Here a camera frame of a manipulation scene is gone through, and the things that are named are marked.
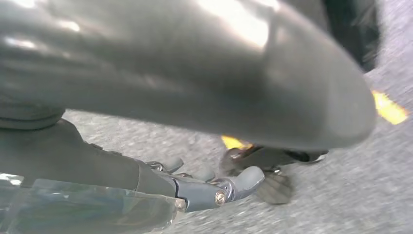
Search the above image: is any black wheeled chair base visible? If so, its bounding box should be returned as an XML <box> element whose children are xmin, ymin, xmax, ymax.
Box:
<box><xmin>219</xmin><ymin>146</ymin><xmax>328</xmax><ymax>205</ymax></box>

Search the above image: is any black robot body part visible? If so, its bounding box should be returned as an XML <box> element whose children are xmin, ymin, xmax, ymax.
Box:
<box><xmin>322</xmin><ymin>0</ymin><xmax>382</xmax><ymax>73</ymax></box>

